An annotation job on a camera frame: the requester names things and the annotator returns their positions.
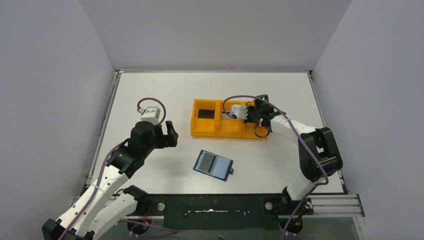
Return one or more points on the blue leather card holder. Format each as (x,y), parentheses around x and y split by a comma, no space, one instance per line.
(222,167)

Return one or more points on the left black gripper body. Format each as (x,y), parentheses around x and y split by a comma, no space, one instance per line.
(162,136)

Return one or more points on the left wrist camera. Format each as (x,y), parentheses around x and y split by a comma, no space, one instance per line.
(150,114)

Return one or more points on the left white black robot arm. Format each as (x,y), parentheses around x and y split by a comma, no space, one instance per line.
(88,218)

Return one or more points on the black VIP credit card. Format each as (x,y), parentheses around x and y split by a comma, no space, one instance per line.
(206,114)

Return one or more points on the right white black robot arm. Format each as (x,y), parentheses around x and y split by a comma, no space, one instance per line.
(318,152)

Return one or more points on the aluminium frame rail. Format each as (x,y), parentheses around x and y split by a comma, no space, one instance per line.
(337,206)

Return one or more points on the orange three-compartment tray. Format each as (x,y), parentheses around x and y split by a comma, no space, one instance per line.
(223,126)

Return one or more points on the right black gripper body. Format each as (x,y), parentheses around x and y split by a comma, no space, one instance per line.
(253,114)

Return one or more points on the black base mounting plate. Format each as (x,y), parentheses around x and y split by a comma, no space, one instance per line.
(267,211)

